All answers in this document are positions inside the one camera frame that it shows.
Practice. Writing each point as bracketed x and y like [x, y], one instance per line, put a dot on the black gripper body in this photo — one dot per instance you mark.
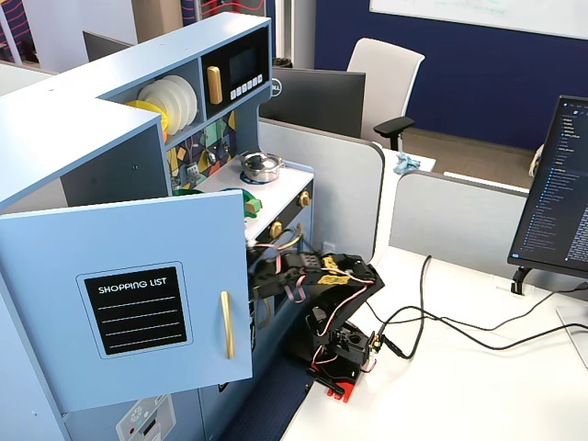
[265, 281]

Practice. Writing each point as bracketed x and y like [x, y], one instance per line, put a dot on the red and black robot base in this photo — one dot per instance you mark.
[342, 390]

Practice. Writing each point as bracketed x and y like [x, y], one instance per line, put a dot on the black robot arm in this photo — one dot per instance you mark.
[358, 287]

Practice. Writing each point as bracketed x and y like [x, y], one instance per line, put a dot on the blue cabinet door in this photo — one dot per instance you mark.
[46, 298]

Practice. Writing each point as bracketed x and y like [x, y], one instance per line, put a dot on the gold stove knob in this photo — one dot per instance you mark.
[275, 229]
[304, 199]

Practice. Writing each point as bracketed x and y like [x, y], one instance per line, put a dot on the silver pot with lid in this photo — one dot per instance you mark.
[262, 171]

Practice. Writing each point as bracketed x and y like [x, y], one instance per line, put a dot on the grey desk divider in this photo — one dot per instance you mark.
[340, 184]
[459, 220]

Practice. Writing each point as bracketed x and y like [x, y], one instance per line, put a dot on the green bowl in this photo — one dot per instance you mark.
[188, 191]

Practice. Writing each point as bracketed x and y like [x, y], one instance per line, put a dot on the small silver grater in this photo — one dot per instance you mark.
[193, 171]

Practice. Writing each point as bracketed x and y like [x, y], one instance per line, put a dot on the black shopping list board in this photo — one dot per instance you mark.
[138, 312]

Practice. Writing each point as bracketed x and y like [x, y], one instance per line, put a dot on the silver hanging ladle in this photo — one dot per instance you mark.
[211, 156]

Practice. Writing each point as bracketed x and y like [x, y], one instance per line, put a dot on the blue cloth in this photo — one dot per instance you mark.
[404, 164]

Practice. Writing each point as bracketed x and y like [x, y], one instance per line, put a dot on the black dell monitor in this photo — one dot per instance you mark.
[321, 101]

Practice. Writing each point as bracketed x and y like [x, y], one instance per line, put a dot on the white plate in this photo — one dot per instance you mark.
[178, 92]
[192, 98]
[154, 95]

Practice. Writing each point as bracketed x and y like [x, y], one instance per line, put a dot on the yellow plate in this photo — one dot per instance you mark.
[146, 106]

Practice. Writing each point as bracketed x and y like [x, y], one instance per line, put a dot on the black toy microwave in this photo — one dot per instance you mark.
[243, 64]

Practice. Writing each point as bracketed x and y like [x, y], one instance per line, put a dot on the white office chair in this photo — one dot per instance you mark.
[386, 69]

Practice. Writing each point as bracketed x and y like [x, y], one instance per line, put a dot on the black monitor stand foot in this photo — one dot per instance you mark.
[521, 278]

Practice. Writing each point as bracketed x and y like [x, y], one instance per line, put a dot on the blue toy kitchen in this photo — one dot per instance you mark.
[69, 115]

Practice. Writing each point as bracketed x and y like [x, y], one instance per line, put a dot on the dark monitor back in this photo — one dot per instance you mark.
[101, 46]

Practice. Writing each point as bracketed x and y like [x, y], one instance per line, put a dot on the monitor showing code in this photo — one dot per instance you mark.
[560, 206]

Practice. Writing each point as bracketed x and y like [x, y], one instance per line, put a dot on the whiteboard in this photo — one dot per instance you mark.
[482, 11]

